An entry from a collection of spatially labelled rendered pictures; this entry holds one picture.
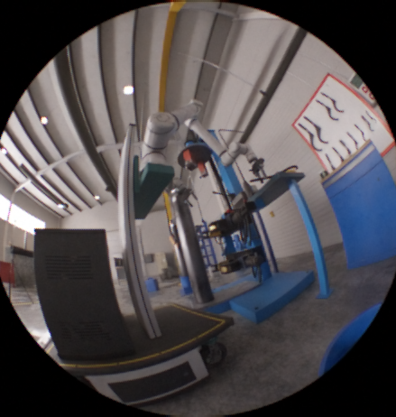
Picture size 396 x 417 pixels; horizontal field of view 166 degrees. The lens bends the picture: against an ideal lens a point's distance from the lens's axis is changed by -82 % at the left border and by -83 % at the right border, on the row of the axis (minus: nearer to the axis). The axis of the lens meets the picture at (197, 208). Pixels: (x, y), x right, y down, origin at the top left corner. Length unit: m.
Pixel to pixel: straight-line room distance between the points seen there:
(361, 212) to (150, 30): 7.07
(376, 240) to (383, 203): 0.31
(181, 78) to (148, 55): 1.80
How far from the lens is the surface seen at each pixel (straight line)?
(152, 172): 0.70
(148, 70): 6.68
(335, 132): 2.77
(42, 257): 0.63
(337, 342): 0.42
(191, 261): 1.52
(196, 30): 6.64
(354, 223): 1.51
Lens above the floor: 0.67
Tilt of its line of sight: 20 degrees up
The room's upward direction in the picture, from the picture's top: 15 degrees counter-clockwise
